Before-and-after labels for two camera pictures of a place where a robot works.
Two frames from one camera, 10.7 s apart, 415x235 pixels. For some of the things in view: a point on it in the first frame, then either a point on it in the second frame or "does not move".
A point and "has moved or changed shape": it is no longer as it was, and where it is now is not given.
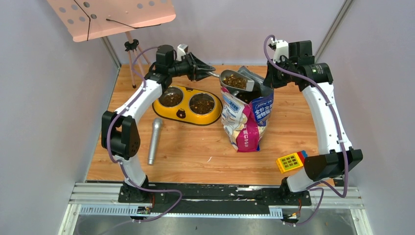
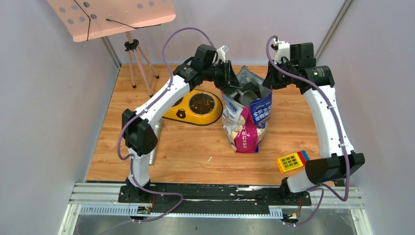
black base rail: [193, 199] does not move
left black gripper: [194, 65] to [227, 75]
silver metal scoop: [235, 80] has moved or changed shape
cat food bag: [246, 115] does not move
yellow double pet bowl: [188, 105] does not move
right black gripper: [271, 80] does not move
